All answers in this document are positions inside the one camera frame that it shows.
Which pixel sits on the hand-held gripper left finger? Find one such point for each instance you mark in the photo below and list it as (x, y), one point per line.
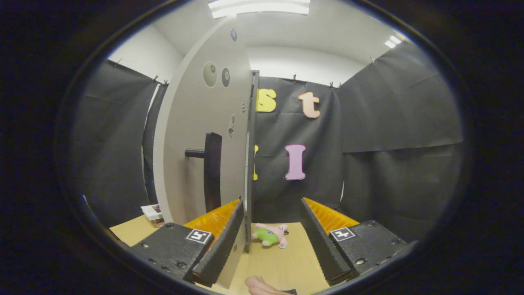
(223, 246)

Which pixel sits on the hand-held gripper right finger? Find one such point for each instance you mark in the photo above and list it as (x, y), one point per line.
(321, 241)

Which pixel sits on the dark grey shoe cabinet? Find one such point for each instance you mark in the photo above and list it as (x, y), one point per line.
(253, 123)

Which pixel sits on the beige shoe cabinet door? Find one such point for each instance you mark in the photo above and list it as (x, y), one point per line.
(184, 114)

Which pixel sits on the pink green plush toy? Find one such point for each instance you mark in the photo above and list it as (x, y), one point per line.
(270, 237)

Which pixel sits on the white booklet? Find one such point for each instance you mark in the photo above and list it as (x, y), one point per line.
(152, 213)

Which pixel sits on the black backdrop cloth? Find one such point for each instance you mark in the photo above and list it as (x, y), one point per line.
(401, 123)

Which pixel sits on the small ceiling light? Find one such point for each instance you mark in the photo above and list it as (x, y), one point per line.
(393, 41)

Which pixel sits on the long ceiling light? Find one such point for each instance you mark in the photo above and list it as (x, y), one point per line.
(258, 7)

